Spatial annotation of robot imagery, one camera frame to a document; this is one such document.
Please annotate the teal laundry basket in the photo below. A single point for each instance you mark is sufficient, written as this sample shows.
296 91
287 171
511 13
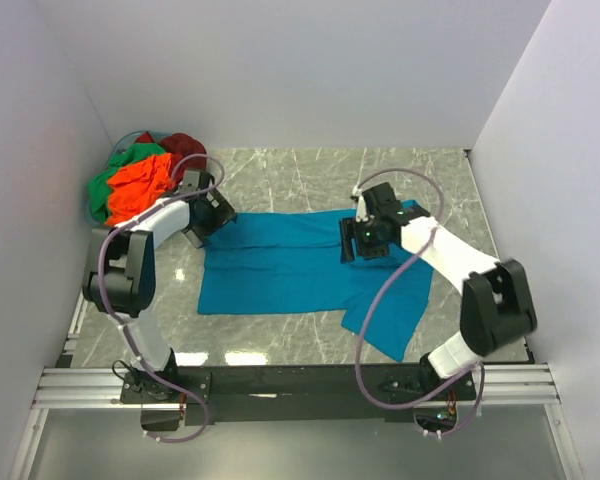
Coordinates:
121 146

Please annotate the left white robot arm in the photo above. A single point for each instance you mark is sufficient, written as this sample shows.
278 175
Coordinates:
120 272

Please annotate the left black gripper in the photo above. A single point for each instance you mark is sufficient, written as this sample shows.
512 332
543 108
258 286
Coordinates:
216 220

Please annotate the aluminium rail frame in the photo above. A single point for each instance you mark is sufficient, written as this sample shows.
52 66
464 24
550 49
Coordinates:
97 388

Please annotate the orange t shirt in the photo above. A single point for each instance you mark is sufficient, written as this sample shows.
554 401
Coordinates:
136 187

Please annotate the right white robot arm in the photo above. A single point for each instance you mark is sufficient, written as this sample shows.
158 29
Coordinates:
496 303

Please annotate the blue t shirt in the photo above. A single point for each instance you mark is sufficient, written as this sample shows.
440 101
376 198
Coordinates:
290 263

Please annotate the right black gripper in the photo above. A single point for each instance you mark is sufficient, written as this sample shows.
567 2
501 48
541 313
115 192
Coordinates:
348 239

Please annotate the green t shirt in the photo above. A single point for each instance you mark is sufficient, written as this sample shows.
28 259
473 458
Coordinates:
98 187

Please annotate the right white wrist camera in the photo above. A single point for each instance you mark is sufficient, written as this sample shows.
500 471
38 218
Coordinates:
361 209

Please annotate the black base beam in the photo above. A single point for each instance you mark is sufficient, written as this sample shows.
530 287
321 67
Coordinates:
196 396

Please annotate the dark red t shirt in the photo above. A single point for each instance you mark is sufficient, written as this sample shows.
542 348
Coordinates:
181 145

